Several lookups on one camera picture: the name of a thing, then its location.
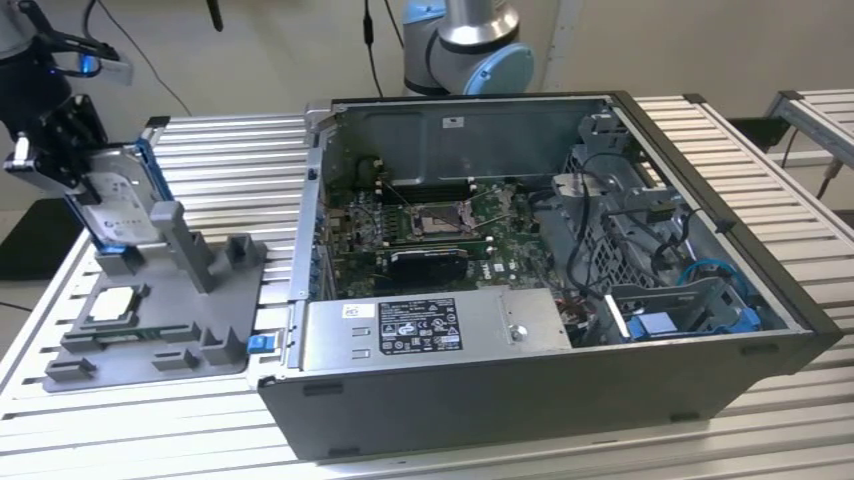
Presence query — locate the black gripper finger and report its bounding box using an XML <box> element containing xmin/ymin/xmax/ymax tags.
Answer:
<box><xmin>3</xmin><ymin>132</ymin><xmax>103</xmax><ymax>207</ymax></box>
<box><xmin>44</xmin><ymin>93</ymin><xmax>110</xmax><ymax>167</ymax></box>

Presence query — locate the hard disk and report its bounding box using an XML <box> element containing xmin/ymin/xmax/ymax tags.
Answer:
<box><xmin>64</xmin><ymin>127</ymin><xmax>168</xmax><ymax>257</ymax></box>

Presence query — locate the grey metal disk bay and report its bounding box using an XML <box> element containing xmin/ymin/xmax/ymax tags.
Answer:
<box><xmin>601</xmin><ymin>274</ymin><xmax>769</xmax><ymax>346</ymax></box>

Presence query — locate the black floor mat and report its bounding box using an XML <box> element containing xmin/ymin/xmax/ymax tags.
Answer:
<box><xmin>0</xmin><ymin>198</ymin><xmax>92</xmax><ymax>281</ymax></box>

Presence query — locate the silver CPU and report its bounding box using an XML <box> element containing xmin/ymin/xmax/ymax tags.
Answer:
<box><xmin>87</xmin><ymin>287</ymin><xmax>143</xmax><ymax>322</ymax></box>

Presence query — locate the grey parts rack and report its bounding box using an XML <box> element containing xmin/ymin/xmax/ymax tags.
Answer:
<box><xmin>39</xmin><ymin>201</ymin><xmax>271</xmax><ymax>397</ymax></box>

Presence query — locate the black RAM slot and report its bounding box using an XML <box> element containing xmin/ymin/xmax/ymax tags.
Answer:
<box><xmin>386</xmin><ymin>177</ymin><xmax>471</xmax><ymax>199</ymax></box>

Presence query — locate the silver power supply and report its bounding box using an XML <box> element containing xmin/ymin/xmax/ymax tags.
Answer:
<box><xmin>297</xmin><ymin>288</ymin><xmax>575</xmax><ymax>374</ymax></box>

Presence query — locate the CPU socket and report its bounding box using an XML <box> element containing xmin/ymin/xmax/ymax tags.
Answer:
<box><xmin>409</xmin><ymin>201</ymin><xmax>473</xmax><ymax>240</ymax></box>

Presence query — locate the black graphics card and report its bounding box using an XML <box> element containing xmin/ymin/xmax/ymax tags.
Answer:
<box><xmin>377</xmin><ymin>249</ymin><xmax>470</xmax><ymax>295</ymax></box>

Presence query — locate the expansion slot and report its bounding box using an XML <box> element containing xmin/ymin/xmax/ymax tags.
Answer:
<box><xmin>389</xmin><ymin>240</ymin><xmax>490</xmax><ymax>252</ymax></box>

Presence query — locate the metal socket cover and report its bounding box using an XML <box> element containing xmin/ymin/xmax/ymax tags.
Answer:
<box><xmin>462</xmin><ymin>191</ymin><xmax>522</xmax><ymax>226</ymax></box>

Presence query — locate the green motherboard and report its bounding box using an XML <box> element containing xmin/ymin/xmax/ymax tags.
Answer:
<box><xmin>323</xmin><ymin>159</ymin><xmax>570</xmax><ymax>297</ymax></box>

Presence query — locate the dark grey PC case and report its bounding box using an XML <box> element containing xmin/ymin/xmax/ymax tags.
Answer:
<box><xmin>257</xmin><ymin>89</ymin><xmax>844</xmax><ymax>462</ymax></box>

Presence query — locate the black box behind table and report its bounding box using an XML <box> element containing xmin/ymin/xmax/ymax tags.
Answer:
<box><xmin>725</xmin><ymin>116</ymin><xmax>790</xmax><ymax>154</ymax></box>

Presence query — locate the metal slat side table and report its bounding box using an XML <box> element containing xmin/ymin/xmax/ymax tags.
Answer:
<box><xmin>765</xmin><ymin>89</ymin><xmax>854</xmax><ymax>167</ymax></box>

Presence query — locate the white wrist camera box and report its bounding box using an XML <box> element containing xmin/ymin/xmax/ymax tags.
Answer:
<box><xmin>55</xmin><ymin>41</ymin><xmax>135</xmax><ymax>86</ymax></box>

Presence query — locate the thick black gripper cable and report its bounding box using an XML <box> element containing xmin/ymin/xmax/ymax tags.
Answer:
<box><xmin>80</xmin><ymin>0</ymin><xmax>112</xmax><ymax>49</ymax></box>

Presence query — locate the thin wall cable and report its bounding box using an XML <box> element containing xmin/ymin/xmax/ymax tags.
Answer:
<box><xmin>106</xmin><ymin>0</ymin><xmax>192</xmax><ymax>117</ymax></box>

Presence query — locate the black hanging cable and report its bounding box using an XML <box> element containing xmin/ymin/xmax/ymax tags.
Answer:
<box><xmin>361</xmin><ymin>0</ymin><xmax>387</xmax><ymax>97</ymax></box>

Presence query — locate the thin wire locking lever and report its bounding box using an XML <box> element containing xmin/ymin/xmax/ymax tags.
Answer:
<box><xmin>382</xmin><ymin>180</ymin><xmax>415</xmax><ymax>207</ymax></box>

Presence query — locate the long black wire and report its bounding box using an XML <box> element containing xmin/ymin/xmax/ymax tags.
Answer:
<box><xmin>574</xmin><ymin>167</ymin><xmax>673</xmax><ymax>301</ymax></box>

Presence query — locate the short black wire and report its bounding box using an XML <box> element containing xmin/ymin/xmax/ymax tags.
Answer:
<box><xmin>603</xmin><ymin>207</ymin><xmax>693</xmax><ymax>274</ymax></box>

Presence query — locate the blue wire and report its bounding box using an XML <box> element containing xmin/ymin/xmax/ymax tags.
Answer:
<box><xmin>678</xmin><ymin>258</ymin><xmax>740</xmax><ymax>290</ymax></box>

